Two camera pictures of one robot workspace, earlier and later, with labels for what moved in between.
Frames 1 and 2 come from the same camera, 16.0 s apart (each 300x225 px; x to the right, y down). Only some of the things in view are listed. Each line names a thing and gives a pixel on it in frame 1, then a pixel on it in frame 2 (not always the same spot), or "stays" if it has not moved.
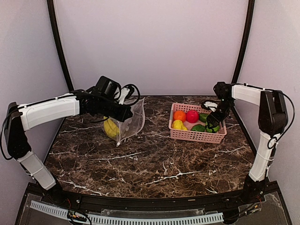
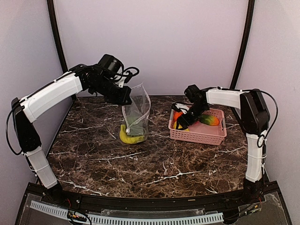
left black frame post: x=51 y=7 stays
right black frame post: x=248 y=26 stays
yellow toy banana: x=111 y=127 -> x=127 y=138
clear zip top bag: x=117 y=130 -> x=136 y=116
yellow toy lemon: x=178 y=124 stays
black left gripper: x=123 y=116 -> x=123 y=99
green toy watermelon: x=215 y=129 -> x=137 y=125
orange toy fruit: x=179 y=115 stays
